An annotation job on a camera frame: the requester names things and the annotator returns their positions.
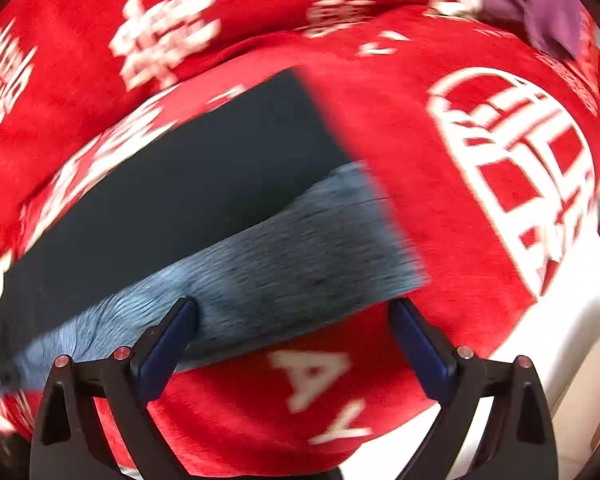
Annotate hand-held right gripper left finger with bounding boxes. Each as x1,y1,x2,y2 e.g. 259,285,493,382
29,297,199,480

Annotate purple cloth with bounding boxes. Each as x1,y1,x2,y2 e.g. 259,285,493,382
480,0,588,61

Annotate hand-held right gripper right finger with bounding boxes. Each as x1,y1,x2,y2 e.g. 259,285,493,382
389,298,561,480

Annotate black pants with grey waistband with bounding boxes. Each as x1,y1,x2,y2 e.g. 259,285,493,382
0,67,428,393

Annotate red printed blanket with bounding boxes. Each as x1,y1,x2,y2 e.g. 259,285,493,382
0,0,600,478

